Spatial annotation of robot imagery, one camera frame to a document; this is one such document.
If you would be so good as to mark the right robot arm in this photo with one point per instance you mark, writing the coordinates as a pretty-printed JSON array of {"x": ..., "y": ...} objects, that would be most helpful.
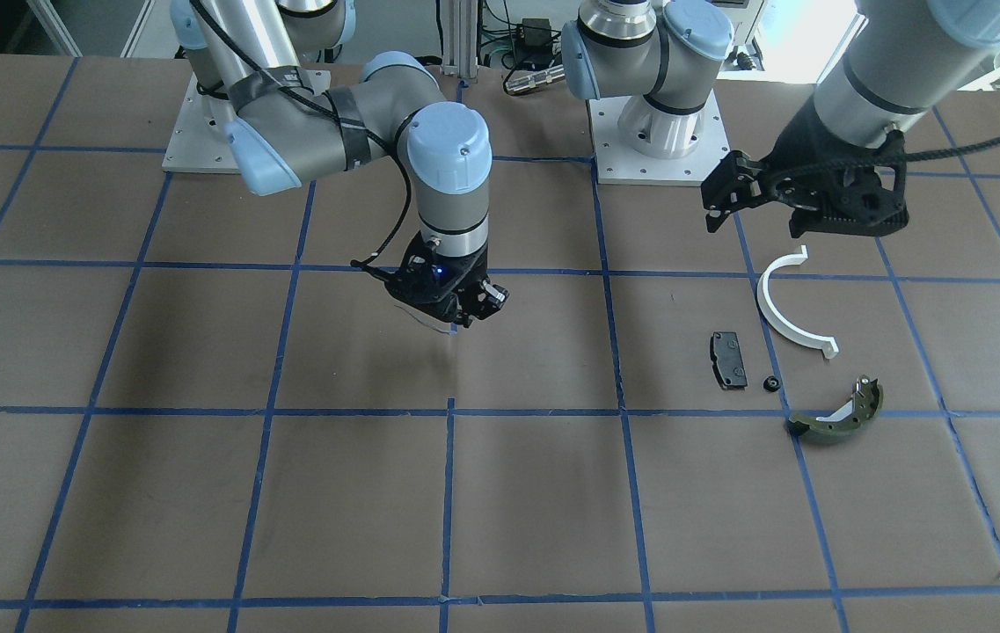
[{"x": 397, "y": 110}]

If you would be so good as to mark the black brake pad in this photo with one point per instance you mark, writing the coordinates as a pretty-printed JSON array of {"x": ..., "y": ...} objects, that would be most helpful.
[{"x": 725, "y": 354}]

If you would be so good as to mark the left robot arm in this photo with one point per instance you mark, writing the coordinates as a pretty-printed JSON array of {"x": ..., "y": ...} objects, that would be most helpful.
[{"x": 841, "y": 163}]

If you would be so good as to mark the aluminium frame post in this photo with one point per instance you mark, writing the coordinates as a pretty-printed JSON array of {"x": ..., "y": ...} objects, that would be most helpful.
[{"x": 459, "y": 33}]

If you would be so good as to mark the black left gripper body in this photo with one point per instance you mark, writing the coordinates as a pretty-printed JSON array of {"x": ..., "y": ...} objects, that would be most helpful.
[{"x": 794, "y": 145}]

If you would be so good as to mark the olive green brake shoe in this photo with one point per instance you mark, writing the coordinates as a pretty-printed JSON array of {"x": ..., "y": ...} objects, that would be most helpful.
[{"x": 857, "y": 414}]

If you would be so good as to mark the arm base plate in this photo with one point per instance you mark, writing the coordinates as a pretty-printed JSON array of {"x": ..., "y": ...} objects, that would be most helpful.
[
  {"x": 637, "y": 145},
  {"x": 219, "y": 136}
]

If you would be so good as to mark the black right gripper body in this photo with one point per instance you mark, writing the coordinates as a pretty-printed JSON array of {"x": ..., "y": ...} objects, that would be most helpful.
[{"x": 472, "y": 272}]

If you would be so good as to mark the white curved plastic bracket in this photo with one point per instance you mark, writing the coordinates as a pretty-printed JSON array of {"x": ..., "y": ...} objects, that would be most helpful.
[{"x": 785, "y": 327}]

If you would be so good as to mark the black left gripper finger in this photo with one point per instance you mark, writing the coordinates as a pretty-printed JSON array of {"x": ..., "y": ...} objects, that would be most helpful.
[
  {"x": 798, "y": 226},
  {"x": 715, "y": 218}
]

